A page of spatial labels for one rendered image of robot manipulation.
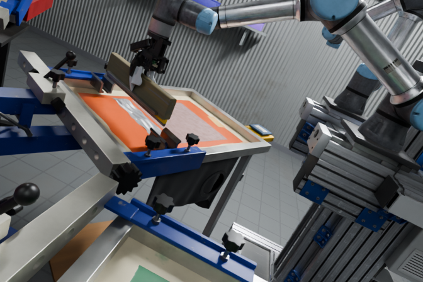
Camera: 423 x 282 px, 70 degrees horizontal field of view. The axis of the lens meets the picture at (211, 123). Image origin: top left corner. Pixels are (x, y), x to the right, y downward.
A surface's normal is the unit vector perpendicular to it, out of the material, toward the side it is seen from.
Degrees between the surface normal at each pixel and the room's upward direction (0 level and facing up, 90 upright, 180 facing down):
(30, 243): 0
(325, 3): 86
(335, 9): 87
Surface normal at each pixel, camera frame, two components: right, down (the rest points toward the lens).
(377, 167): -0.21, 0.28
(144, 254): 0.39, -0.86
